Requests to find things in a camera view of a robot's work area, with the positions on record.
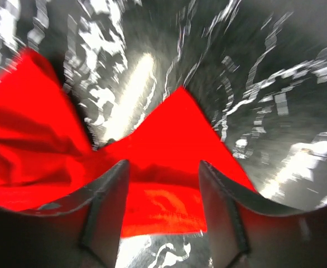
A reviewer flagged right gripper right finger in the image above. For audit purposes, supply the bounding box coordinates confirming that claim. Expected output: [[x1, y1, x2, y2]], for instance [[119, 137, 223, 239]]
[[199, 161, 327, 267]]

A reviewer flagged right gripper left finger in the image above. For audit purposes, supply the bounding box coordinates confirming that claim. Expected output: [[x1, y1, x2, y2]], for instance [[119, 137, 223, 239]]
[[0, 160, 129, 267]]

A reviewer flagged bright red t-shirt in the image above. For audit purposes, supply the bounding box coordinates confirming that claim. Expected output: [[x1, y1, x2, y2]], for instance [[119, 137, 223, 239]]
[[0, 49, 254, 237]]

